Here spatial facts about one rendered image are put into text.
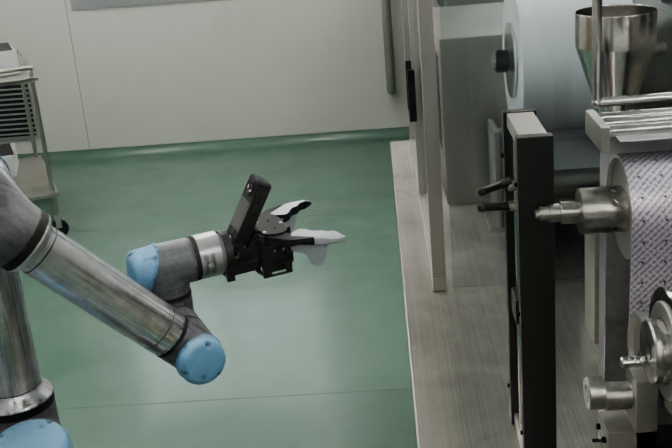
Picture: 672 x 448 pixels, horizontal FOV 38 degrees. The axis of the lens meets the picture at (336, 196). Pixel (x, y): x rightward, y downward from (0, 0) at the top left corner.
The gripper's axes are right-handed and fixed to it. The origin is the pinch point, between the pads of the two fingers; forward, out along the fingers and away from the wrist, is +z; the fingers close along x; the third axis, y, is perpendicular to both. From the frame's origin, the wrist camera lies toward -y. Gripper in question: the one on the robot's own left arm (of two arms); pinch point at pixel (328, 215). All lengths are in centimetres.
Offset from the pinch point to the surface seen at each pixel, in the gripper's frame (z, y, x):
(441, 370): 18.1, 32.7, 9.3
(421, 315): 26.4, 35.7, -12.9
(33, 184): -10, 151, -380
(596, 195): 20, -19, 45
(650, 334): 10, -13, 68
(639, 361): 9, -9, 67
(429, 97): 35.4, -6.8, -27.0
